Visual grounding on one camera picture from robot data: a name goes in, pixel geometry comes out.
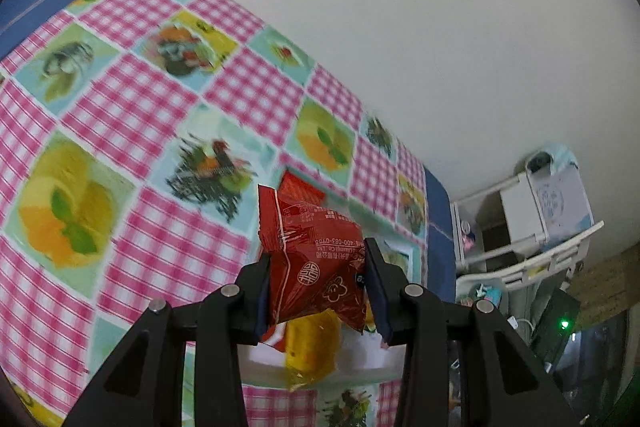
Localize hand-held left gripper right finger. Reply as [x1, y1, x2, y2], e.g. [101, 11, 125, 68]
[364, 237, 578, 427]

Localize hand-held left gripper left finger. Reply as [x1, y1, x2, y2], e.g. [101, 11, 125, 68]
[62, 252, 273, 427]

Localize red triangular snack packet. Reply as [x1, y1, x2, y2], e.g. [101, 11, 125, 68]
[257, 184, 371, 335]

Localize white box with teal rim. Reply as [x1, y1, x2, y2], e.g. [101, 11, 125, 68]
[239, 164, 426, 390]

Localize yellow cellophane wrapped snack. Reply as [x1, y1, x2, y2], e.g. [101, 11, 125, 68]
[284, 309, 343, 390]

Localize colourful small toys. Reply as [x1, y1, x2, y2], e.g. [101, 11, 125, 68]
[460, 284, 506, 308]

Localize pink round small item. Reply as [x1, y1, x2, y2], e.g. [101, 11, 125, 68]
[460, 222, 479, 253]

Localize orange-red patterned snack packet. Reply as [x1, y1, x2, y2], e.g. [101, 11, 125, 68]
[277, 171, 328, 210]

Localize pink checkered printed tablecloth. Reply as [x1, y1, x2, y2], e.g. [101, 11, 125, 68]
[0, 0, 428, 427]

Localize white small device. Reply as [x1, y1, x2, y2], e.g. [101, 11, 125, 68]
[507, 316, 537, 340]

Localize light blue cloth item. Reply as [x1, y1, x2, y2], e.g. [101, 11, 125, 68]
[524, 142, 580, 175]

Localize white furniture frame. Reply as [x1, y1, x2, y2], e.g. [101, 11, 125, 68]
[450, 142, 606, 303]

